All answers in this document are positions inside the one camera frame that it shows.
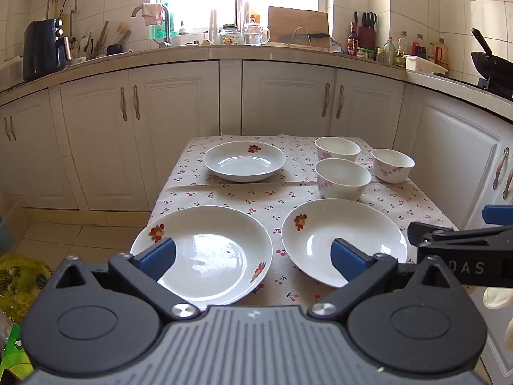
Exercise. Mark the white fruit-print plate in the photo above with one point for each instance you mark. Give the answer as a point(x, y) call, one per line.
point(216, 248)
point(316, 232)
point(240, 164)

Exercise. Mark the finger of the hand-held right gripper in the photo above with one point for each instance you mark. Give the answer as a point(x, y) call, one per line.
point(433, 230)
point(499, 213)

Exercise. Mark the pink dish cloth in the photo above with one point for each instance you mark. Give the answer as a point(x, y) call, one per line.
point(152, 13)

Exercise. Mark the metal faucet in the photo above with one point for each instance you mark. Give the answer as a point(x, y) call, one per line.
point(165, 28)

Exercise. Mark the dark red knife block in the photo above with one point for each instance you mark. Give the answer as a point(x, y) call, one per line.
point(365, 36)

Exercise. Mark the black wok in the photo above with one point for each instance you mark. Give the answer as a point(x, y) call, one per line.
point(493, 64)

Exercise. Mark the green dish soap bottle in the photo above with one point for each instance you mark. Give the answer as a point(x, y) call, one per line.
point(158, 31)

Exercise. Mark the cherry-print tablecloth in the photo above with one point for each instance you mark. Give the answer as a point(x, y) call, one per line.
point(240, 197)

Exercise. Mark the person's right hand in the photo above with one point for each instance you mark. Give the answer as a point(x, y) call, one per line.
point(501, 298)

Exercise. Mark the utensil holder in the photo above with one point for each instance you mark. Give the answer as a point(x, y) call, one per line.
point(86, 46)

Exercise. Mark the black air fryer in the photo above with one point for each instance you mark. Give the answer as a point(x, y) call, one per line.
point(42, 52)

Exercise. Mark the yellow plastic bag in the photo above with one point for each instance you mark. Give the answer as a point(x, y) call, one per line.
point(24, 284)

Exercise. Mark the black gas stove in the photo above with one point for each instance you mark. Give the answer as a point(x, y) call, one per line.
point(499, 88)

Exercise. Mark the yellow oil bottle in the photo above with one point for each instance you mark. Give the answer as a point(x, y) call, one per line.
point(402, 50)

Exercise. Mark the clear glass bottle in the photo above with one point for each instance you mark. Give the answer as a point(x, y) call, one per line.
point(390, 52)

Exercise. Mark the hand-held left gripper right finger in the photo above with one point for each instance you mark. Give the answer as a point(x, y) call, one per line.
point(347, 264)

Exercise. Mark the small glass jar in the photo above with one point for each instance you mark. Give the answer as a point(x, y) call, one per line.
point(380, 56)

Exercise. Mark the white plastic tray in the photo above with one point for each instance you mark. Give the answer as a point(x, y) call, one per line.
point(423, 64)

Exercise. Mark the dark soy sauce bottle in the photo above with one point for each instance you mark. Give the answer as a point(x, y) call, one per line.
point(352, 44)

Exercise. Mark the wooden cutting board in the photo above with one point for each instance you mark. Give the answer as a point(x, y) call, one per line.
point(296, 22)

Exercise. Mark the orange oil jug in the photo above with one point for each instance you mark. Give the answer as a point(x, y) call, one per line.
point(441, 54)

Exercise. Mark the clear glass pitcher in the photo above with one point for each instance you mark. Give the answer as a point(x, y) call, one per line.
point(254, 34)

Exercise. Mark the green packet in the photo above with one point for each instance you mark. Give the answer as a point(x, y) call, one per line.
point(12, 347)

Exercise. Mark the glass jar with lid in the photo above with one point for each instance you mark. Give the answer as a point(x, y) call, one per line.
point(231, 36)

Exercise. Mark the white pink-flower bowl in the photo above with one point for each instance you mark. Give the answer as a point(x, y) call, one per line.
point(340, 184)
point(393, 168)
point(337, 148)

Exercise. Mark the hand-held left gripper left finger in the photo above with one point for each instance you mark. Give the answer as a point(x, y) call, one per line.
point(160, 257)

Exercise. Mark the green tin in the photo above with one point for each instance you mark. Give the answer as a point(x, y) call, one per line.
point(365, 53)

